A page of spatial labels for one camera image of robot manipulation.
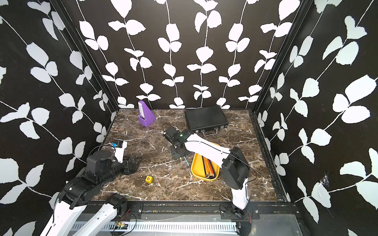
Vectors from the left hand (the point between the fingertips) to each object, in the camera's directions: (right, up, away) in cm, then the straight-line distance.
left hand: (137, 156), depth 69 cm
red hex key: (+38, -14, +19) cm, 45 cm away
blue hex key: (+22, -9, +23) cm, 33 cm away
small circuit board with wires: (-9, -34, +2) cm, 36 cm away
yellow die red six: (+1, -16, +13) cm, 21 cm away
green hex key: (+19, -7, +24) cm, 31 cm away
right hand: (+17, -1, +15) cm, 23 cm away
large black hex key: (+39, -16, +15) cm, 45 cm away
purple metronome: (-8, +21, +36) cm, 42 cm away
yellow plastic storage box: (+34, -12, +20) cm, 41 cm away
